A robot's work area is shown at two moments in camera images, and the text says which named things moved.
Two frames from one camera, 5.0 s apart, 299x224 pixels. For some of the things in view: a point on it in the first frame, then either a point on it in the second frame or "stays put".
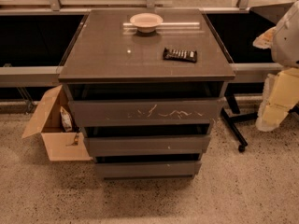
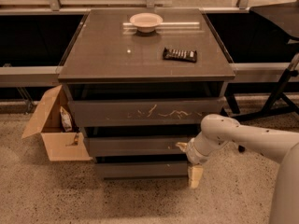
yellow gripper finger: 265,39 → 182,146
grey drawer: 181,145 stays put
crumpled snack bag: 66,119 stays put
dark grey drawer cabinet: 145,86 stays put
